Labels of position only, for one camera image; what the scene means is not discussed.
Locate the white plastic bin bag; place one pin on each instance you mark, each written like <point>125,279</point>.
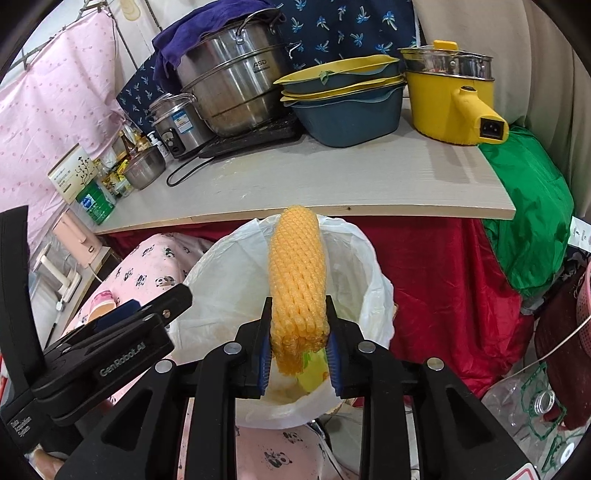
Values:
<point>221,286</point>

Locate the yellow electric pot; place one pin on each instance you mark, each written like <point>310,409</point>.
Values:
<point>436,108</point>

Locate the cluster of seasoning bottles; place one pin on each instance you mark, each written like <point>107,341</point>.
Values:
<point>117,170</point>

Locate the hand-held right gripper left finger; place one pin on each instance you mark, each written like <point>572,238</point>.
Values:
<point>263,367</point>

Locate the purple cloth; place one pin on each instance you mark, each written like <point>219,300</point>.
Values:
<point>184,32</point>

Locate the large stainless steel stockpot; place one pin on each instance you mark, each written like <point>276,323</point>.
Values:
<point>231,83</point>

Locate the white pump bottle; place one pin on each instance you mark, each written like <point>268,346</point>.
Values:
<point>159,145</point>

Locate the small steel bowl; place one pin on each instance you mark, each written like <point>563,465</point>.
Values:
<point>144,171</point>

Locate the green cloth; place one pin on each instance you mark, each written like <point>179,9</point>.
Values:
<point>531,207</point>

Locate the blue basin with yellow strainer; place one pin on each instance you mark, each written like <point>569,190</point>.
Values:
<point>344,122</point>
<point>341,74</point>

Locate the pink water dispenser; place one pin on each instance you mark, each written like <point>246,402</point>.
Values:
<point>76,242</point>

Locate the clear plastic bottle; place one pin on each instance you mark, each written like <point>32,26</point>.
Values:
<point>512,406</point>

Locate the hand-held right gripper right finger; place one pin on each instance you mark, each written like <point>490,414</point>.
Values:
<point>335,367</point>

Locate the red cloth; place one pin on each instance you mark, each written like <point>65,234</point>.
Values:
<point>438,277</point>

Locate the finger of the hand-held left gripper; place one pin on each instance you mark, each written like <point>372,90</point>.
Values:
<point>173,299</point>

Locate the white cardboard box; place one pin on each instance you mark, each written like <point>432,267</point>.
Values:
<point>69,173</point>

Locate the black induction cooktop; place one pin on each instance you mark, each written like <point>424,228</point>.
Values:
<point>263,134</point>

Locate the pink panda print cloth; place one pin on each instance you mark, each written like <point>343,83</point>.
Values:
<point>152,267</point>

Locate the pink dotted curtain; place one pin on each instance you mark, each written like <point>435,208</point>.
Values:
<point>51,106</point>

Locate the navy palm print cloth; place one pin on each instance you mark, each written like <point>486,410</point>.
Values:
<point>346,27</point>

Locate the silver rice cooker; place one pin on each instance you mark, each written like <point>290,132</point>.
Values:
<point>178,124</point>

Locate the yellow foam fruit net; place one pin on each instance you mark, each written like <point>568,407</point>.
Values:
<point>298,277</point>

